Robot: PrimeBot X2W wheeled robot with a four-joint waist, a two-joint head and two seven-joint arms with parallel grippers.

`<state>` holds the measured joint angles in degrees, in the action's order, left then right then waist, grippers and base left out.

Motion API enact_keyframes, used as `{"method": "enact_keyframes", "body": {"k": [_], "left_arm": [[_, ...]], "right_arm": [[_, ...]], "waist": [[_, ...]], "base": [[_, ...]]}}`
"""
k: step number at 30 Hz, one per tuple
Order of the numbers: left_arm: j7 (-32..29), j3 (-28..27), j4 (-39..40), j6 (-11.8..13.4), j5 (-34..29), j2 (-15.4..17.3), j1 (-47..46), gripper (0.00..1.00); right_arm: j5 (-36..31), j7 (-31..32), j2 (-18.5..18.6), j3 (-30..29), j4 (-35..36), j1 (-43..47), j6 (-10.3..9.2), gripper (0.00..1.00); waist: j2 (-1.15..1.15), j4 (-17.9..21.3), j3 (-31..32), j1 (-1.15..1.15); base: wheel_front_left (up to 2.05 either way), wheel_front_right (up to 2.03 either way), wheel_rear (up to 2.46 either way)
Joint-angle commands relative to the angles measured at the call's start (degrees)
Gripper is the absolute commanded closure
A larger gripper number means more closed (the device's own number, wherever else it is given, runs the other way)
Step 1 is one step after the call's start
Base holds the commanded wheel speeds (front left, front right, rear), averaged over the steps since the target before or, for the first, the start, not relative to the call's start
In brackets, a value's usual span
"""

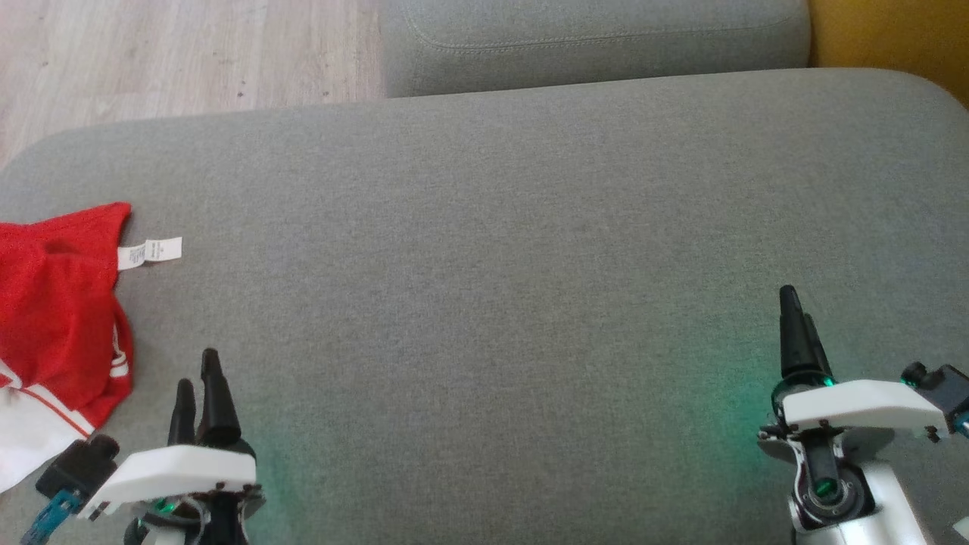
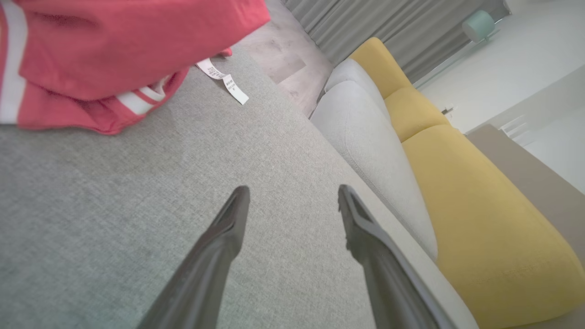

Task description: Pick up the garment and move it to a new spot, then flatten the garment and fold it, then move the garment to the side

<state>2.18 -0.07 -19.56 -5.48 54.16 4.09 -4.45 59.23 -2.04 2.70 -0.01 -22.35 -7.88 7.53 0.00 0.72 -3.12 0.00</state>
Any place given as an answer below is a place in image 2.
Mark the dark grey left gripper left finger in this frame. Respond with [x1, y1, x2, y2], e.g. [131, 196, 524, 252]
[137, 186, 251, 329]

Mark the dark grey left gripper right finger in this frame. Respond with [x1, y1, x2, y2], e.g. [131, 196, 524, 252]
[338, 185, 458, 329]

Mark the red white-striped garment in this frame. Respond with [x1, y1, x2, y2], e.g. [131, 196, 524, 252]
[0, 0, 271, 136]

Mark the large grey sofa seat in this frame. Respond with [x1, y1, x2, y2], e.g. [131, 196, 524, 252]
[0, 46, 478, 329]

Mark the yellow sofa back cushion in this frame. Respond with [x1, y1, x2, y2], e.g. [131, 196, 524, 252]
[401, 124, 585, 329]
[384, 87, 452, 143]
[348, 37, 413, 99]

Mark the grey sofa seat cushion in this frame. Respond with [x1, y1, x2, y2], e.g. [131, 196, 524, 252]
[310, 80, 439, 262]
[324, 58, 390, 120]

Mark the grey pleated curtain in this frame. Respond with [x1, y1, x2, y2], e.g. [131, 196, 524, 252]
[281, 0, 512, 85]

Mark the pale green round object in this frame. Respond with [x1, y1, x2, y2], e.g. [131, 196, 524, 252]
[462, 10, 497, 44]

